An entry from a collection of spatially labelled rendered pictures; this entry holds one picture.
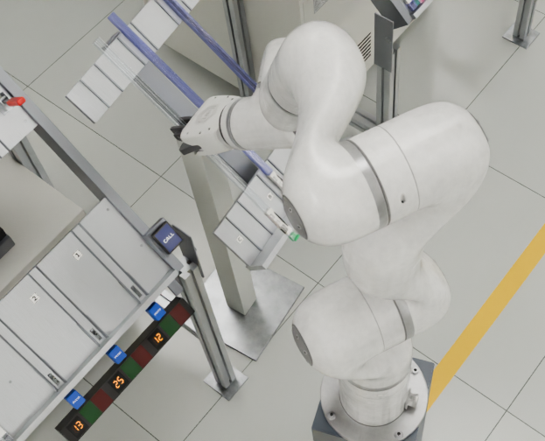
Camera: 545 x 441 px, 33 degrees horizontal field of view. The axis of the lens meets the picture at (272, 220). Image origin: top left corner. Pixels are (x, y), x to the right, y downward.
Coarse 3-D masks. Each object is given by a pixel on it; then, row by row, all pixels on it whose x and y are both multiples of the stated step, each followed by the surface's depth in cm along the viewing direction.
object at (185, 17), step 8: (168, 0) 170; (176, 8) 171; (184, 16) 171; (192, 24) 172; (200, 32) 173; (208, 40) 174; (216, 48) 174; (224, 56) 175; (232, 64) 176; (240, 72) 177; (248, 80) 178
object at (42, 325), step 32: (96, 224) 170; (128, 224) 173; (64, 256) 167; (96, 256) 170; (128, 256) 173; (32, 288) 164; (64, 288) 167; (96, 288) 170; (128, 288) 173; (0, 320) 161; (32, 320) 164; (64, 320) 167; (96, 320) 170; (0, 352) 161; (32, 352) 164; (64, 352) 167; (0, 384) 161; (32, 384) 164; (0, 416) 161
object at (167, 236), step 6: (162, 228) 171; (168, 228) 172; (156, 234) 171; (162, 234) 171; (168, 234) 172; (174, 234) 172; (162, 240) 171; (168, 240) 172; (174, 240) 172; (180, 240) 173; (168, 246) 172; (174, 246) 172
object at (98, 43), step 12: (108, 48) 151; (120, 60) 152; (132, 72) 153; (144, 84) 154; (156, 96) 155; (168, 108) 156; (180, 120) 157; (216, 156) 161; (228, 168) 162; (240, 180) 163; (252, 192) 164; (264, 204) 165
